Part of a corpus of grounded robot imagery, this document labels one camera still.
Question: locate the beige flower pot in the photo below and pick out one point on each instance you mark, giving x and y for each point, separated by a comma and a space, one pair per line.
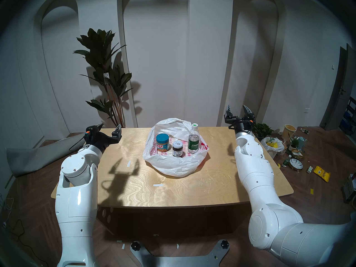
289, 131

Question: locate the gold rimmed dish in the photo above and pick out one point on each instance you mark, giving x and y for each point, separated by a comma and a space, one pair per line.
298, 154

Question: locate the grey rolled mat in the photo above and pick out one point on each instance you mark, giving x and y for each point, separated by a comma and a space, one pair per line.
36, 158

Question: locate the water bottle green label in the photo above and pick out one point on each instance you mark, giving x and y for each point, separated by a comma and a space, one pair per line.
193, 142

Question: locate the light wooden table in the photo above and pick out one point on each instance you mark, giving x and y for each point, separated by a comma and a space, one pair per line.
180, 191

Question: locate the yellow snack packet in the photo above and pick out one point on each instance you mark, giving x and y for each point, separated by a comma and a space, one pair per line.
322, 173

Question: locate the teal watering jug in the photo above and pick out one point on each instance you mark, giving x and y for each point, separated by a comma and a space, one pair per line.
302, 142

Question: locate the dark jam jar white lid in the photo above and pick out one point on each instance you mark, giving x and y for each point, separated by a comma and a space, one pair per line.
177, 150

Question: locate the dark shelf blue crates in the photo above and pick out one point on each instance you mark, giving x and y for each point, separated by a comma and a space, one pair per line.
350, 119

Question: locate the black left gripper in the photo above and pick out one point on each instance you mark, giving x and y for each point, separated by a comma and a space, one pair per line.
100, 141

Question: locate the white plastic bag red print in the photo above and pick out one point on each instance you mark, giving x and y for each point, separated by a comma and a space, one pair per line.
172, 167

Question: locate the cardboard box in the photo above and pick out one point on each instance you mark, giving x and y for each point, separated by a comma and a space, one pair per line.
350, 185

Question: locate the black star knob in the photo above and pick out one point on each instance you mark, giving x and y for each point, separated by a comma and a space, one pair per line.
136, 246
224, 244

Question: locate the small white green carton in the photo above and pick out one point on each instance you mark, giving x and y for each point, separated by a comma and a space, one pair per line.
309, 170

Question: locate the small green bushy plant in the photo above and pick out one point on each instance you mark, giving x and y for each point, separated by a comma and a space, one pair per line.
264, 129

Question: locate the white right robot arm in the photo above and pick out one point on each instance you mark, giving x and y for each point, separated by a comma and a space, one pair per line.
258, 174

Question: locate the lying green glass bottle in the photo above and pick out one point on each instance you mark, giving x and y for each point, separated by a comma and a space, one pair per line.
305, 131

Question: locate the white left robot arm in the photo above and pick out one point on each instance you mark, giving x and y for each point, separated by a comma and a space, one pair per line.
76, 208

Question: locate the tiny potted green plant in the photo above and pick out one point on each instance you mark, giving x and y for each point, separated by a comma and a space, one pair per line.
294, 143

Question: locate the small green bottle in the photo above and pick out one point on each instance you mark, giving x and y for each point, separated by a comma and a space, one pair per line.
286, 163

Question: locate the tall dark leafy plant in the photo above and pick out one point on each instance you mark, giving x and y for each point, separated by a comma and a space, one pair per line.
97, 46

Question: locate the grey metal robot base plate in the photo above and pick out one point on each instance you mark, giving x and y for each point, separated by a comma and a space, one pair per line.
183, 261

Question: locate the dark grey door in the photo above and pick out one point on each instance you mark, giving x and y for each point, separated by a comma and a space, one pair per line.
340, 94

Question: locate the white bin bag yellow contents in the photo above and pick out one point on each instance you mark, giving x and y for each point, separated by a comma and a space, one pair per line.
274, 146

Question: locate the peanut butter jar blue lid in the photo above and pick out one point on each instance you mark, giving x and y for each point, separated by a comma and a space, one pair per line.
162, 143

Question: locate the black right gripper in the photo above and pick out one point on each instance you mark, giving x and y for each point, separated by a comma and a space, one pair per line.
242, 125

